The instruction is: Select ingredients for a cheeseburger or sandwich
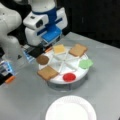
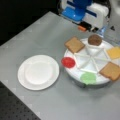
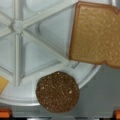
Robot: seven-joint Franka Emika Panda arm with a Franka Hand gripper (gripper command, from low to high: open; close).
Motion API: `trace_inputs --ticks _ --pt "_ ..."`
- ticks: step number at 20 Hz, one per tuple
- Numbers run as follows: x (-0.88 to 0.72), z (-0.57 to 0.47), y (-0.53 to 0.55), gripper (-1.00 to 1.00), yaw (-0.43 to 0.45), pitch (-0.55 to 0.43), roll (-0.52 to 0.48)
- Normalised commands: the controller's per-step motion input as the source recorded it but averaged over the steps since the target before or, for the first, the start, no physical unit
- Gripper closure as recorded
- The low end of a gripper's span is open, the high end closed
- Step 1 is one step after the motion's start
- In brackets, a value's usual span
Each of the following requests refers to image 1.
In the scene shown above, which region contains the white blue gripper body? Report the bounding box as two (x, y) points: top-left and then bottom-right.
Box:
(23, 8), (66, 47)

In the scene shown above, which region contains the toast bread slice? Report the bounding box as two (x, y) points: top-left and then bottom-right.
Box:
(69, 44), (87, 57)
(37, 66), (58, 80)

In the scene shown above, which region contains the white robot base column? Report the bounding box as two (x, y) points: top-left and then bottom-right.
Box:
(0, 3), (26, 67)

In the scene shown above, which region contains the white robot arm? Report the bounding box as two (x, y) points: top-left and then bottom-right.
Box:
(23, 0), (68, 46)

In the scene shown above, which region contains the yellow cheese slice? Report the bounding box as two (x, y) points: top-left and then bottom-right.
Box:
(53, 44), (65, 54)

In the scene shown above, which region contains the brown meat patty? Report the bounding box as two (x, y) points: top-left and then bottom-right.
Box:
(36, 55), (49, 65)

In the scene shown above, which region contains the green lettuce piece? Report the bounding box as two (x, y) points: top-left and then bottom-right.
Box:
(79, 59), (93, 69)

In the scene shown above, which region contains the white round divided tray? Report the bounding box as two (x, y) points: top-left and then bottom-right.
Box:
(39, 46), (89, 91)

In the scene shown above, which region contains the red tomato slice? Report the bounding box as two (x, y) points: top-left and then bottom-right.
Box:
(63, 73), (76, 82)

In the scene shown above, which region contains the orange small object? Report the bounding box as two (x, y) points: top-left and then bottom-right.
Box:
(5, 76), (15, 84)

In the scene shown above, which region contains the white paper plate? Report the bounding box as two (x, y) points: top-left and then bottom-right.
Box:
(45, 96), (97, 120)

